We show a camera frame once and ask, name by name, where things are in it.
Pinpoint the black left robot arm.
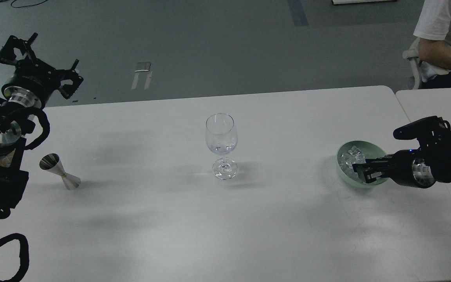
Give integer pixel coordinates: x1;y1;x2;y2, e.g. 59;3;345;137
0;33;83;282

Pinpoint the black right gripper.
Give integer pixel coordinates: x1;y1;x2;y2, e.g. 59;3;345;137
352;150;436;189

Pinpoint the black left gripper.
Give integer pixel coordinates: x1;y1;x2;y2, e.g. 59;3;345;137
0;33;84;109

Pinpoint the green bowl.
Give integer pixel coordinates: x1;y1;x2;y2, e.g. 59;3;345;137
336;141;387;188

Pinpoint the metal floor plate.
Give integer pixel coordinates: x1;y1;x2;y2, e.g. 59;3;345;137
131;61;153;90

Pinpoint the steel double jigger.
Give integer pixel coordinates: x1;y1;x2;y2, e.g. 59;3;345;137
39;153;82;190

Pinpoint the person in white shirt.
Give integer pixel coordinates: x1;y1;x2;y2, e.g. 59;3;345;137
413;0;451;89

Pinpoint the clear wine glass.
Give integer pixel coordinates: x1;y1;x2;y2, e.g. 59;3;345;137
205;113;238;180

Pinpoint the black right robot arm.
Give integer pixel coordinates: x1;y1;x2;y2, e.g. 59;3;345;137
352;116;451;189

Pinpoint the clear ice cubes pile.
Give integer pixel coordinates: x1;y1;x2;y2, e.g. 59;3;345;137
338;146;366;181

